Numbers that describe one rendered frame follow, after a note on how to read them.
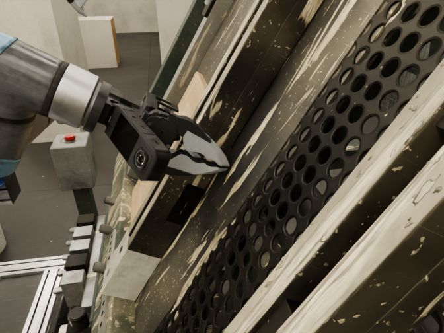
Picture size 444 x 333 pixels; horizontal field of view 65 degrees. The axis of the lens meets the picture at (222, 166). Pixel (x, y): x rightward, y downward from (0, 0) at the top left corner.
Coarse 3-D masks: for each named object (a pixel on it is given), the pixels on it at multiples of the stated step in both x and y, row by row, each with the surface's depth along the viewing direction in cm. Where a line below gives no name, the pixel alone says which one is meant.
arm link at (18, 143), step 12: (0, 120) 42; (12, 120) 43; (24, 120) 44; (36, 120) 50; (0, 132) 43; (12, 132) 44; (24, 132) 46; (36, 132) 51; (0, 144) 44; (12, 144) 45; (24, 144) 48; (0, 156) 45; (12, 156) 47; (0, 168) 47; (12, 168) 49
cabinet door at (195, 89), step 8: (192, 80) 89; (200, 80) 83; (192, 88) 87; (200, 88) 80; (184, 96) 90; (192, 96) 84; (200, 96) 78; (184, 104) 88; (192, 104) 81; (176, 112) 92; (184, 112) 86; (192, 112) 79; (136, 184) 103; (144, 184) 95; (152, 184) 88; (136, 192) 99; (144, 192) 92; (136, 200) 95; (136, 208) 92
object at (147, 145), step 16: (112, 112) 45; (128, 112) 45; (112, 128) 45; (128, 128) 43; (144, 128) 43; (128, 144) 43; (144, 144) 41; (160, 144) 41; (128, 160) 43; (144, 160) 40; (160, 160) 40; (144, 176) 40; (160, 176) 42
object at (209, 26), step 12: (228, 0) 90; (216, 12) 91; (204, 24) 92; (216, 24) 92; (204, 36) 93; (192, 48) 94; (204, 48) 95; (192, 60) 96; (180, 72) 97; (192, 72) 98; (180, 84) 99; (168, 96) 100; (180, 96) 100; (168, 108) 102
